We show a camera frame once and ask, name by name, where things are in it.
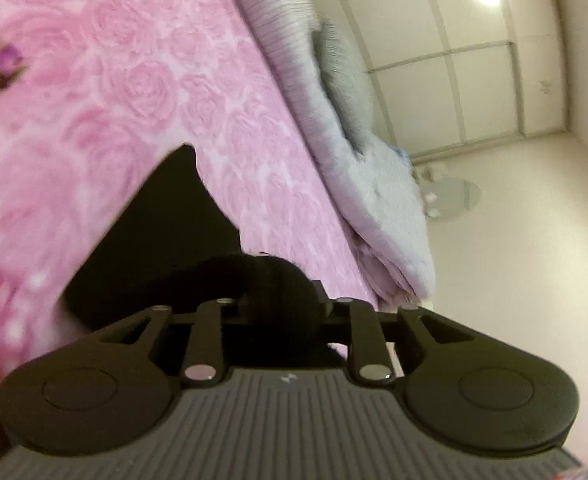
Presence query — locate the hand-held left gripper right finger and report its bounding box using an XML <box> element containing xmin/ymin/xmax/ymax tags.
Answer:
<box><xmin>310</xmin><ymin>280</ymin><xmax>471</xmax><ymax>387</ymax></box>

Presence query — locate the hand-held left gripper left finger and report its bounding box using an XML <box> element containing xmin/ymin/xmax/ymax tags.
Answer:
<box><xmin>98</xmin><ymin>298</ymin><xmax>245</xmax><ymax>389</ymax></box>

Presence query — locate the black garment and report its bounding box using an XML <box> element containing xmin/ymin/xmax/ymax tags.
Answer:
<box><xmin>62</xmin><ymin>143</ymin><xmax>355</xmax><ymax>367</ymax></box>

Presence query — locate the pale lilac ribbed quilt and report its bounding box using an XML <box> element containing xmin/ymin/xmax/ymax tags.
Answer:
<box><xmin>218</xmin><ymin>0</ymin><xmax>436</xmax><ymax>307</ymax></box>

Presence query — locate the oval glass table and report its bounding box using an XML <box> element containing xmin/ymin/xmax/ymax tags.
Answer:
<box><xmin>416</xmin><ymin>177</ymin><xmax>482</xmax><ymax>221</ymax></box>

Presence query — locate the grey textured pillow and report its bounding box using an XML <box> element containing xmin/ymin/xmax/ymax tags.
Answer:
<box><xmin>311</xmin><ymin>19</ymin><xmax>371</xmax><ymax>155</ymax></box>

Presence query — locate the pink floral blanket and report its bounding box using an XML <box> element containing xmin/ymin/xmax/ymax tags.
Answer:
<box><xmin>0</xmin><ymin>0</ymin><xmax>405</xmax><ymax>411</ymax></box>

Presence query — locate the white wardrobe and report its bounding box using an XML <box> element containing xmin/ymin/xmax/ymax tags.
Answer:
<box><xmin>294</xmin><ymin>0</ymin><xmax>571</xmax><ymax>164</ymax></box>

